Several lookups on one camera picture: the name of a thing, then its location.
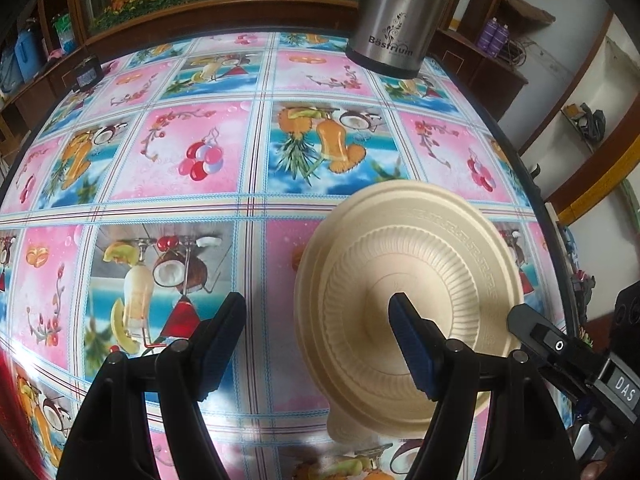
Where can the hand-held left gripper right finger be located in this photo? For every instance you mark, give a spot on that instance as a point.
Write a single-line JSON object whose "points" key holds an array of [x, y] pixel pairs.
{"points": [[407, 345]]}

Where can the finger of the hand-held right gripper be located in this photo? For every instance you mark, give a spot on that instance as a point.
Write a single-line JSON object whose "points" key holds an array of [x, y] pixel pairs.
{"points": [[540, 332]]}

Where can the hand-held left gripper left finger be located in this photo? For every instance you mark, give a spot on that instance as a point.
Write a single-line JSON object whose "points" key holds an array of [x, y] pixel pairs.
{"points": [[222, 350]]}

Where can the beige ribbed plate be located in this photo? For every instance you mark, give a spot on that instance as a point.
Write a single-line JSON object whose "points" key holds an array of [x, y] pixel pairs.
{"points": [[450, 270]]}

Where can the beige bowl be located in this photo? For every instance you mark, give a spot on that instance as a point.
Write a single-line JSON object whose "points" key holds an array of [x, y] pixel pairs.
{"points": [[350, 430]]}

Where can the dark bag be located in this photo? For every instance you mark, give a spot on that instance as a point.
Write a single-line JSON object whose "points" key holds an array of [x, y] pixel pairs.
{"points": [[590, 122]]}

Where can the printed fruit tablecloth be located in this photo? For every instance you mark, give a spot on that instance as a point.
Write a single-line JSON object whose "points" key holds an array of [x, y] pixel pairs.
{"points": [[200, 135]]}

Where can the wooden shelf unit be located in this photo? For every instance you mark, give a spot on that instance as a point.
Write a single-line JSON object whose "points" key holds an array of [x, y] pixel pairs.
{"points": [[475, 75]]}

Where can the purple spray can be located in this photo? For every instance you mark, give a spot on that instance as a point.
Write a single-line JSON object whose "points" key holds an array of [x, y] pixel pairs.
{"points": [[501, 40], [486, 37]]}

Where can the small black device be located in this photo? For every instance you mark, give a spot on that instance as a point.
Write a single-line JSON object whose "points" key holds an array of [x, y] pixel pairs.
{"points": [[87, 75]]}

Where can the wooden cabinet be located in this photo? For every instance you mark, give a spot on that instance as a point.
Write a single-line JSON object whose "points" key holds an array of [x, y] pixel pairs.
{"points": [[45, 85]]}

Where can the stainless steel thermos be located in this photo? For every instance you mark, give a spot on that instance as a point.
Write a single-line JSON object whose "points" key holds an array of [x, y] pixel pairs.
{"points": [[395, 25]]}

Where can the blue plastic container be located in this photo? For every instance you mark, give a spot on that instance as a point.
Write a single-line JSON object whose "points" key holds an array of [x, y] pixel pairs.
{"points": [[25, 57]]}

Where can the green packet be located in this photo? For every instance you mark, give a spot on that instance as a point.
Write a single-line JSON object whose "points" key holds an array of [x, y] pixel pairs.
{"points": [[64, 32]]}

